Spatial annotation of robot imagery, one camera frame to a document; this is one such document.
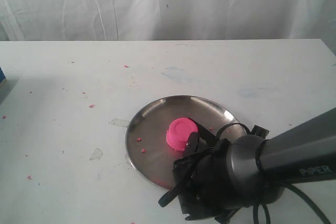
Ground clear tape piece upper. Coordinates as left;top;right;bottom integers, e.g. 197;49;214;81
109;118;130;127

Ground white backdrop sheet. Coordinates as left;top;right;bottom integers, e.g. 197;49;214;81
1;0;335;41

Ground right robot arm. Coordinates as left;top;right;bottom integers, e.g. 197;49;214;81
159;110;335;223

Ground round stainless steel plate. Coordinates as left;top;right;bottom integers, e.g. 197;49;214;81
125;95;246;189

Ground clear tape piece lower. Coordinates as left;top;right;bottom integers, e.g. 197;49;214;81
89;148;103;161

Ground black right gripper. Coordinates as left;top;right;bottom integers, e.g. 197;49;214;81
173;120;250;221

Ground clear tape piece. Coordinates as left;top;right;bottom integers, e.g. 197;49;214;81
109;118;130;127
89;148;103;161

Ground blue Motion Sand box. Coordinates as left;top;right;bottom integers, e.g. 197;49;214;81
0;68;7;86

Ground pink play dough lump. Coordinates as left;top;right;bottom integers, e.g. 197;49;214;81
166;118;198;152

